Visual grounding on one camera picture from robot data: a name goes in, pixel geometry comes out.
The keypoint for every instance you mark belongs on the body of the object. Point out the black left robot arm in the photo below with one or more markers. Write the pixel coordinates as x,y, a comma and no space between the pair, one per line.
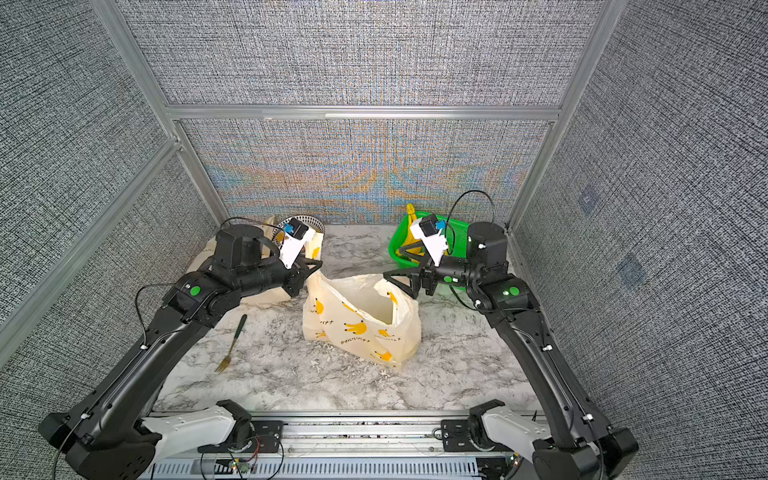
106,436

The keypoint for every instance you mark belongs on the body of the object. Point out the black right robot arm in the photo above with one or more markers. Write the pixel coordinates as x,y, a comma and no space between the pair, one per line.
578,441

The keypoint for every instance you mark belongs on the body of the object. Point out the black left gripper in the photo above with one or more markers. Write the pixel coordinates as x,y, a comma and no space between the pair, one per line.
299,273

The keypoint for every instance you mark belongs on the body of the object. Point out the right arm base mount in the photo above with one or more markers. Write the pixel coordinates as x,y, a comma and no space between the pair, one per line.
469,434

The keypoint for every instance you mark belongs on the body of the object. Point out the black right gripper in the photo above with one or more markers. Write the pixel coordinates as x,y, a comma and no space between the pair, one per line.
434,274

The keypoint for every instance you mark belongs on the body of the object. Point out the patterned bowl with yellow food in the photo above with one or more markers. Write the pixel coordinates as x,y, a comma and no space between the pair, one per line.
308,220

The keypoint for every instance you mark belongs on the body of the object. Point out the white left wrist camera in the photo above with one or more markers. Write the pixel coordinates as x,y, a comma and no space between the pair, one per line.
296,236

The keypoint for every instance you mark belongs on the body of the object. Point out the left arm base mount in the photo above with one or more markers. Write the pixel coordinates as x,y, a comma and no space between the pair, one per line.
248,435

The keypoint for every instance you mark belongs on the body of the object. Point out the aluminium enclosure frame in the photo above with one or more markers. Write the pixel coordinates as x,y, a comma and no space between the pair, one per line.
31,310

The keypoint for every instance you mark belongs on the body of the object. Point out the banana print plastic bag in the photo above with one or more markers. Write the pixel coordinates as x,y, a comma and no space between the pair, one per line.
366,316
245,262

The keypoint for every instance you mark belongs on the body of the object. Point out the green plastic basket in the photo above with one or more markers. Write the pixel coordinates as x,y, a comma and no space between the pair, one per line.
409,252

